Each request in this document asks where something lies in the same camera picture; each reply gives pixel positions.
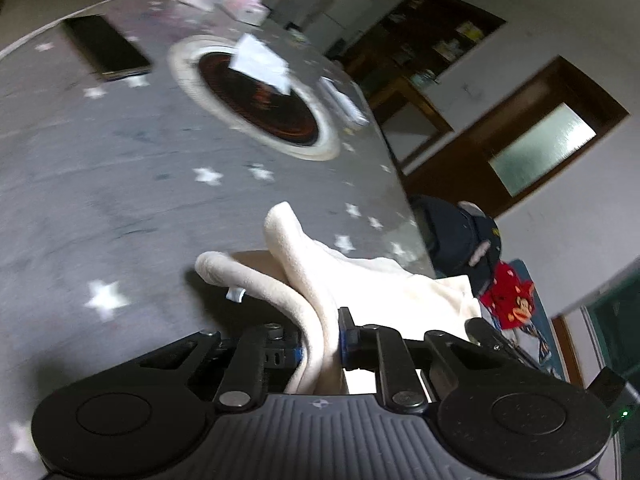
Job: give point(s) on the round black induction cooker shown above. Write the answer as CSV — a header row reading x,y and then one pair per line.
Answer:
x,y
270,110

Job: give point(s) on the grey star-print tablecloth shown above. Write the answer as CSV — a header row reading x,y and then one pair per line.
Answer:
x,y
125,185

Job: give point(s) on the white tissue paper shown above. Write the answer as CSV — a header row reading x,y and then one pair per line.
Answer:
x,y
257,60

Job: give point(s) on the white refrigerator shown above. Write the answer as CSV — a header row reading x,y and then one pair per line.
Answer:
x,y
345,5

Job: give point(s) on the dark blue jacket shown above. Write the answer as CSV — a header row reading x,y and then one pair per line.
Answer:
x,y
450,235

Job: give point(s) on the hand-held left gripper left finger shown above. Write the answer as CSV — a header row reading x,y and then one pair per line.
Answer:
x,y
277,355

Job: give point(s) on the white long box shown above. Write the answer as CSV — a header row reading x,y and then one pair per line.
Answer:
x,y
342,100

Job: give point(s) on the black smartphone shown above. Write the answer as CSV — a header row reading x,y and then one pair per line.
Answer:
x,y
105,45

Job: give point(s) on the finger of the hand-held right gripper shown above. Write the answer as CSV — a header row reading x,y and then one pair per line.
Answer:
x,y
487,335

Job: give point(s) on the cream garment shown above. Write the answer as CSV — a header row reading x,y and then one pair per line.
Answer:
x,y
320,280

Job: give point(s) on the wooden desk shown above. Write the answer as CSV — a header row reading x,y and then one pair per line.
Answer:
x,y
425,105

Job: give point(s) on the dark wooden shelf cabinet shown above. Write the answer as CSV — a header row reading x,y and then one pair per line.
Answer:
x,y
400,35

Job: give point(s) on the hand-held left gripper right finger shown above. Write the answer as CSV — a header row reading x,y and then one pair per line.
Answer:
x,y
345,345

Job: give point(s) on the wooden door with glass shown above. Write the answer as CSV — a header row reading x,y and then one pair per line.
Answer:
x,y
470,160

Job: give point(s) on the red printed cloth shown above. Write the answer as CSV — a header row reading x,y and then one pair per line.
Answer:
x,y
510,290

